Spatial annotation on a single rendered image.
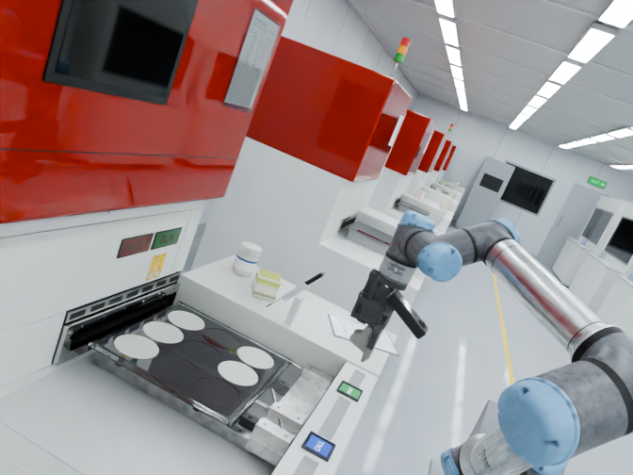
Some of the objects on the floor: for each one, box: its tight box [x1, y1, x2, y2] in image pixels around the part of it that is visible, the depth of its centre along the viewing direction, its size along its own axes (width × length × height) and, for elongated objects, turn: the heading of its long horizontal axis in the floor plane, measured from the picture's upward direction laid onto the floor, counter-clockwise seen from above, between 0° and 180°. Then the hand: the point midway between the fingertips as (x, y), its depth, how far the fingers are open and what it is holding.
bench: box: [568, 202, 633, 315], centre depth 899 cm, size 108×180×200 cm, turn 107°
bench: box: [552, 196, 627, 287], centre depth 1107 cm, size 108×180×200 cm, turn 107°
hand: (366, 357), depth 123 cm, fingers closed
